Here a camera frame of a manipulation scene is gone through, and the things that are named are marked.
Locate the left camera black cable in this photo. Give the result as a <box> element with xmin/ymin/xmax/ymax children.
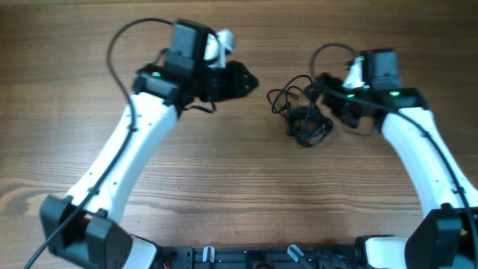
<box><xmin>22</xmin><ymin>17</ymin><xmax>175</xmax><ymax>269</ymax></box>

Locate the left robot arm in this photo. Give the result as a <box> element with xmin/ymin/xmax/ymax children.
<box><xmin>40</xmin><ymin>19</ymin><xmax>258</xmax><ymax>268</ymax></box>

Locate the right camera black cable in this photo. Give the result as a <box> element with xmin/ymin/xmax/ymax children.
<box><xmin>309</xmin><ymin>42</ymin><xmax>478</xmax><ymax>262</ymax></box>

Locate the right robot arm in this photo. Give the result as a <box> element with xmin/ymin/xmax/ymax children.
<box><xmin>314</xmin><ymin>49</ymin><xmax>477</xmax><ymax>268</ymax></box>

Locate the thin black USB cable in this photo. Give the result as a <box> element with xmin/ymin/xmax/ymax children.
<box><xmin>267</xmin><ymin>73</ymin><xmax>318</xmax><ymax>120</ymax></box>

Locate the camera black cable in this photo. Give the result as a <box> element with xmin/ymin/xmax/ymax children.
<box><xmin>309</xmin><ymin>42</ymin><xmax>478</xmax><ymax>262</ymax></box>
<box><xmin>22</xmin><ymin>17</ymin><xmax>175</xmax><ymax>269</ymax></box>

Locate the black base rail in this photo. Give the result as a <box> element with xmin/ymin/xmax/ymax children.
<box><xmin>152</xmin><ymin>244</ymin><xmax>369</xmax><ymax>269</ymax></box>

